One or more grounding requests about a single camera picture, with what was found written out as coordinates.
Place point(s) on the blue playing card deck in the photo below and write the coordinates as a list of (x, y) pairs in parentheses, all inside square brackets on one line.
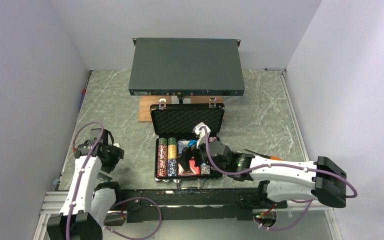
[(181, 144)]

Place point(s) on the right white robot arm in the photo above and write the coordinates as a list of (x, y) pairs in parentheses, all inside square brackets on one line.
[(279, 180)]

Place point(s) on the red green chip column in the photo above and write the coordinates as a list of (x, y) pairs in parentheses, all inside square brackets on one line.
[(162, 157)]

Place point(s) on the black poker chip case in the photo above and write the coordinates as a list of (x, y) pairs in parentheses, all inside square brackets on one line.
[(177, 121)]

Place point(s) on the light blue chip column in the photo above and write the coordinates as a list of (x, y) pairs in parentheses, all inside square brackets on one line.
[(205, 169)]

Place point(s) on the orange handled screwdriver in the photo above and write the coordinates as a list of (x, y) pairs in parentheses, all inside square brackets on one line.
[(264, 155)]

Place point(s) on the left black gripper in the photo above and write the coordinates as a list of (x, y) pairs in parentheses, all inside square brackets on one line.
[(115, 154)]

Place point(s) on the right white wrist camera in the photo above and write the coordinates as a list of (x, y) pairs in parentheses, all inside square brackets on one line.
[(202, 131)]

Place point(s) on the green yellow blue chip column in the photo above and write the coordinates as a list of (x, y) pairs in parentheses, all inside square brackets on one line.
[(171, 157)]

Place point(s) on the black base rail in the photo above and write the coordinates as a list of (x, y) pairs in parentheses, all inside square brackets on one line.
[(139, 205)]

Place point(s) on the wooden board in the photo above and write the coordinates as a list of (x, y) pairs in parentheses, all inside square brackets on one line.
[(145, 103)]

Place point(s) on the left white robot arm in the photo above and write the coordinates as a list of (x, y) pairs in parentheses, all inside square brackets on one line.
[(88, 202)]

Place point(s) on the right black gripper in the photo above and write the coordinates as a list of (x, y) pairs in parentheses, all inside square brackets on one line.
[(187, 153)]

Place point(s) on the dark rack-mount server unit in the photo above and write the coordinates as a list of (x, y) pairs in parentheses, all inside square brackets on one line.
[(169, 66)]

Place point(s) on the blue dealer button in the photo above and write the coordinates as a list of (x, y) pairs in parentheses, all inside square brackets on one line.
[(192, 143)]

